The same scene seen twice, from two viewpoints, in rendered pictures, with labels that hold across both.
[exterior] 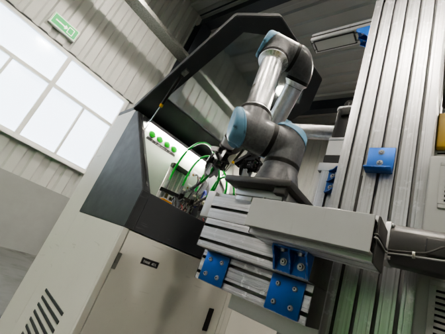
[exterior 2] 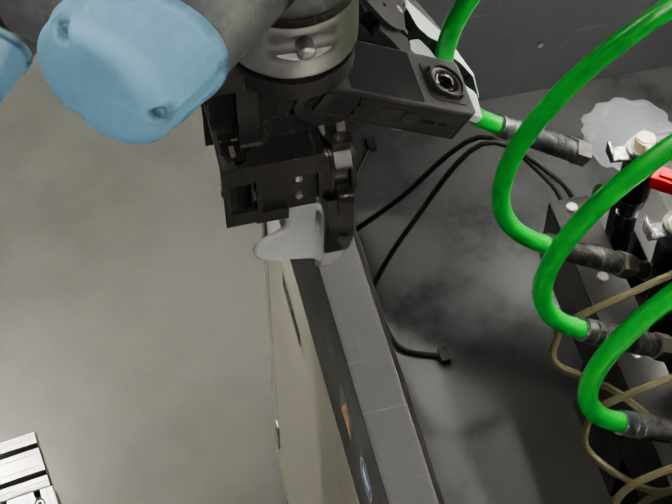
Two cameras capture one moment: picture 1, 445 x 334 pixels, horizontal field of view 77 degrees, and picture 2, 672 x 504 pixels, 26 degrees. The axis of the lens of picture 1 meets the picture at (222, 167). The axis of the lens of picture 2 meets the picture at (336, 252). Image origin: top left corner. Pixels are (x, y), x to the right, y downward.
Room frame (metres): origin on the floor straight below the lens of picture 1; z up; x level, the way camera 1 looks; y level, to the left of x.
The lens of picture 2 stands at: (1.63, -0.65, 1.99)
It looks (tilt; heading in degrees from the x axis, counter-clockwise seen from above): 53 degrees down; 115
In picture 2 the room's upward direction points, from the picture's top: straight up
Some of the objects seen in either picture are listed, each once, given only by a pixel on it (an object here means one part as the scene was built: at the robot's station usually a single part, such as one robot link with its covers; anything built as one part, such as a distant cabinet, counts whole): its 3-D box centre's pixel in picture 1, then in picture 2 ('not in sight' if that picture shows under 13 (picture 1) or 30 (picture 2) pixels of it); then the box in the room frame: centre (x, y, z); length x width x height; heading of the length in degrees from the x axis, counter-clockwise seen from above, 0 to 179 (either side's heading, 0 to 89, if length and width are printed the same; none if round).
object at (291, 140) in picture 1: (285, 146); not in sight; (0.82, -0.17, 1.20); 0.13 x 0.12 x 0.14; 97
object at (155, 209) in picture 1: (194, 236); (355, 357); (1.34, 0.00, 0.87); 0.62 x 0.04 x 0.16; 129
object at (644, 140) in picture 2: not in sight; (644, 149); (1.53, 0.15, 1.09); 0.02 x 0.02 x 0.03
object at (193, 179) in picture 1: (193, 189); not in sight; (1.89, 0.13, 1.20); 0.13 x 0.03 x 0.31; 129
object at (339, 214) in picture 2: not in sight; (331, 198); (1.39, -0.14, 1.29); 0.05 x 0.02 x 0.09; 129
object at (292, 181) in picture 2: (253, 160); (281, 113); (1.36, -0.14, 1.35); 0.09 x 0.08 x 0.12; 39
